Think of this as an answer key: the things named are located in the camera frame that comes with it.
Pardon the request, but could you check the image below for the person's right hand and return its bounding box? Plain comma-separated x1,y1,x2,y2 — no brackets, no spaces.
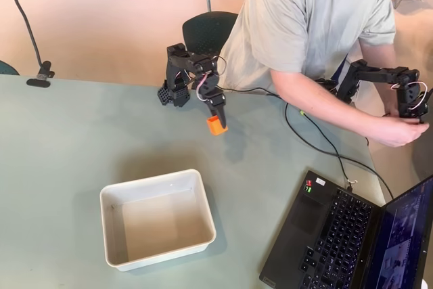
370,120,429,148

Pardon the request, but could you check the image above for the black leader robot arm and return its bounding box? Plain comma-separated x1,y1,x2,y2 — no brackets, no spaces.
316,58,433,125

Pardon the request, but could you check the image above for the black cable with green tag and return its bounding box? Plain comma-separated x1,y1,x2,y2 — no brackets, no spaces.
221,86,395,200

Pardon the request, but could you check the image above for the black gooseneck clamp holder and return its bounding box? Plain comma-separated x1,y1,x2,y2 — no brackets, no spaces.
9,0,55,89

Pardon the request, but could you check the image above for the black Lenovo laptop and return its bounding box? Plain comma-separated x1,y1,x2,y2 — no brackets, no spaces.
258,170,433,289

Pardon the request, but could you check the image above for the person's left forearm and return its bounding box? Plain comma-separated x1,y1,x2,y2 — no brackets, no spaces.
357,31,402,114

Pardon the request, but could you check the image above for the dark grey rounded seat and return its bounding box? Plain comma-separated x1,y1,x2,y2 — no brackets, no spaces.
411,129,433,181

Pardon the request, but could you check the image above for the teal chair backrest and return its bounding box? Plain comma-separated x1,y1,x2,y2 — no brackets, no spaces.
0,60,20,76

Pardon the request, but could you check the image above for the person's right forearm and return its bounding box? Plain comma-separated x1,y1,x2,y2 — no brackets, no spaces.
270,67,390,143

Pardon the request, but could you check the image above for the person in pale green t-shirt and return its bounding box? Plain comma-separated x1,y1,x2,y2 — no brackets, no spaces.
218,0,397,93

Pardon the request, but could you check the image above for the white plastic bin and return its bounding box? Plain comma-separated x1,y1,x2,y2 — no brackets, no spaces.
99,168,217,272

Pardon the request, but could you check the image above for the orange cube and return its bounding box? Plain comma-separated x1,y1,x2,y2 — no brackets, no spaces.
206,115,229,137

